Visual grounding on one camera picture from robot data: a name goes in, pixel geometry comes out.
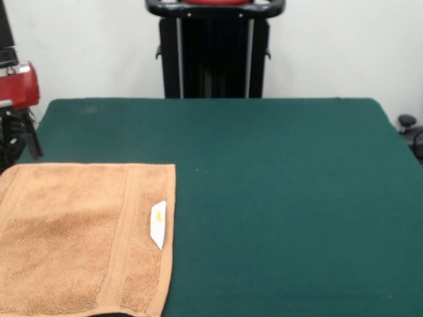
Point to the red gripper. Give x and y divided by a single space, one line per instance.
20 87

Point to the tan terry towel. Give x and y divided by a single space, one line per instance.
82 237

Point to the black equipment heap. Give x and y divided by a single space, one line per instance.
11 145

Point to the dark green table cloth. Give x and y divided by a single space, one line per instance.
297 214

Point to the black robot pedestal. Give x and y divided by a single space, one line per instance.
215 66

